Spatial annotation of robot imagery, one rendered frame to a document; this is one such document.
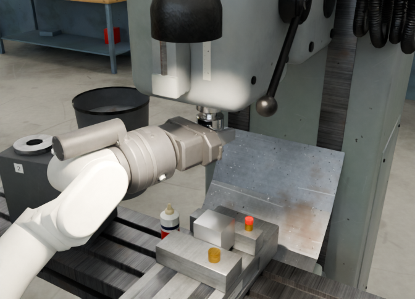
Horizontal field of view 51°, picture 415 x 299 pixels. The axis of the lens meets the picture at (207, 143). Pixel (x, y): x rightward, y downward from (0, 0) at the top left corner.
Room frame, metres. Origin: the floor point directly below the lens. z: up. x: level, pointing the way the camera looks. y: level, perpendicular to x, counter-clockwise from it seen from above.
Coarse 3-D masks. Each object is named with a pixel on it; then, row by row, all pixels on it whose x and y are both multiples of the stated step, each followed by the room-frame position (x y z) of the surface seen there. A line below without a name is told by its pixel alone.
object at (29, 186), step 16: (16, 144) 0.88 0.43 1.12; (32, 144) 0.91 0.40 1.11; (48, 144) 0.88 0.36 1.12; (0, 160) 0.85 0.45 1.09; (16, 160) 0.84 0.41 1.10; (32, 160) 0.83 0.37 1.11; (48, 160) 0.83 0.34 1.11; (16, 176) 0.84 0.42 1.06; (32, 176) 0.83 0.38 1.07; (16, 192) 0.84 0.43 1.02; (32, 192) 0.83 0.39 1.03; (48, 192) 0.82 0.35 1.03; (16, 208) 0.85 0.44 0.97; (32, 208) 0.83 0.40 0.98
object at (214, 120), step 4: (200, 112) 0.69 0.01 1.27; (220, 112) 0.69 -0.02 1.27; (196, 116) 0.68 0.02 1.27; (200, 116) 0.67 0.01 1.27; (204, 116) 0.67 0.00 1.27; (216, 116) 0.67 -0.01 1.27; (220, 116) 0.67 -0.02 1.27; (196, 120) 0.68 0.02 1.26; (200, 120) 0.66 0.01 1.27; (204, 120) 0.66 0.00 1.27; (208, 120) 0.66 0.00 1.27; (212, 120) 0.66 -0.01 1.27; (216, 120) 0.66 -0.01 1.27; (220, 120) 0.67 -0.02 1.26; (204, 124) 0.66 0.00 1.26; (208, 124) 0.66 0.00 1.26; (212, 124) 0.66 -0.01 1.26; (216, 124) 0.66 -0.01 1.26
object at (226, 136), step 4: (228, 128) 0.68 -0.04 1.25; (232, 128) 0.68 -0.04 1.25; (216, 132) 0.65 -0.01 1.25; (220, 132) 0.66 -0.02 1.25; (224, 132) 0.66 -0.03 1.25; (228, 132) 0.67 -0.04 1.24; (232, 132) 0.67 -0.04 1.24; (220, 136) 0.65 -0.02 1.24; (224, 136) 0.66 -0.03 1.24; (228, 136) 0.67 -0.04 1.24; (232, 136) 0.67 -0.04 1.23; (220, 140) 0.65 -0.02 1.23; (224, 140) 0.66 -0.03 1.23; (228, 140) 0.67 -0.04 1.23; (232, 140) 0.67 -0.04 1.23; (224, 144) 0.66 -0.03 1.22
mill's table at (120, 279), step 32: (0, 192) 1.01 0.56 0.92; (0, 224) 0.86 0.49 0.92; (128, 224) 0.87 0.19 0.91; (160, 224) 0.86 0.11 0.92; (64, 256) 0.74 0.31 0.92; (96, 256) 0.76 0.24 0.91; (128, 256) 0.74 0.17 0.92; (64, 288) 0.73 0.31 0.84; (96, 288) 0.68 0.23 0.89; (128, 288) 0.65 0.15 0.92; (256, 288) 0.65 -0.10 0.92; (288, 288) 0.65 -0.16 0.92; (320, 288) 0.65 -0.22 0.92; (352, 288) 0.65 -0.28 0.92
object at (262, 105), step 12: (288, 0) 0.64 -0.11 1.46; (300, 0) 0.64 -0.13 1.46; (288, 12) 0.64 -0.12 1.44; (300, 12) 0.64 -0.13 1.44; (300, 24) 0.66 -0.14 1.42; (288, 36) 0.62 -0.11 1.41; (288, 48) 0.61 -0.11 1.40; (276, 72) 0.59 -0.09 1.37; (276, 84) 0.58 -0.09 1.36; (264, 96) 0.56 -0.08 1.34; (264, 108) 0.55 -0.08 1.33; (276, 108) 0.55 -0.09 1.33
